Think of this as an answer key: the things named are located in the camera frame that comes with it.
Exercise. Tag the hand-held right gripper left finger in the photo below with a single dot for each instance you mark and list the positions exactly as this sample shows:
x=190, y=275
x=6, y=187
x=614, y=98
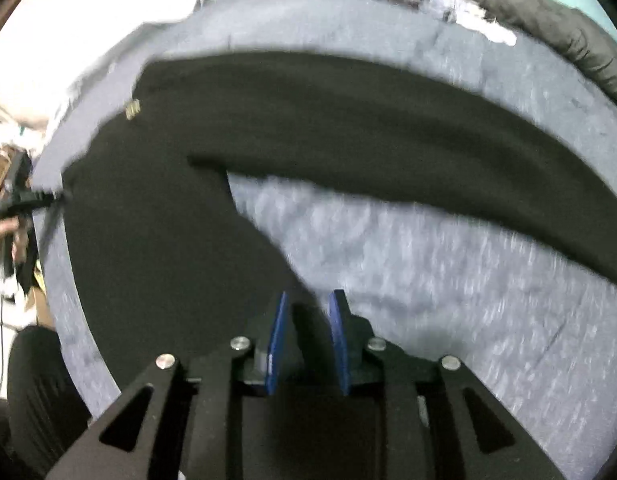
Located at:
x=277, y=345

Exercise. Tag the bed with blue cover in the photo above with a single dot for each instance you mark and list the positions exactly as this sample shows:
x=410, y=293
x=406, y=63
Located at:
x=438, y=335

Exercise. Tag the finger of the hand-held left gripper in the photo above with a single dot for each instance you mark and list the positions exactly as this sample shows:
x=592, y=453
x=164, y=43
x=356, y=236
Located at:
x=43, y=199

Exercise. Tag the black garment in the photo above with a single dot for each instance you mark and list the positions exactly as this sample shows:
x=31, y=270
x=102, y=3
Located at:
x=338, y=120

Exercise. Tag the person's left hand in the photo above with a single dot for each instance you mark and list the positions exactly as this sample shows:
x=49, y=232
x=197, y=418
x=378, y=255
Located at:
x=1, y=245

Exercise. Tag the white sock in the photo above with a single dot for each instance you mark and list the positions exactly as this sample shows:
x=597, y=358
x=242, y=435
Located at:
x=493, y=30

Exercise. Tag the person's leg in black pants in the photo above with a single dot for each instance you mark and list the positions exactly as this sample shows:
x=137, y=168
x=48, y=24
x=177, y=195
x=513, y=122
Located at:
x=38, y=400

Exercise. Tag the dark grey rolled comforter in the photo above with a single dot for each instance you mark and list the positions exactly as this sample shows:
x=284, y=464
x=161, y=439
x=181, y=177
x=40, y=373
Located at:
x=538, y=5

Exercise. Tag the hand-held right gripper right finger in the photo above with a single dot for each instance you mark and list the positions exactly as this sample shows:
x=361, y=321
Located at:
x=340, y=345

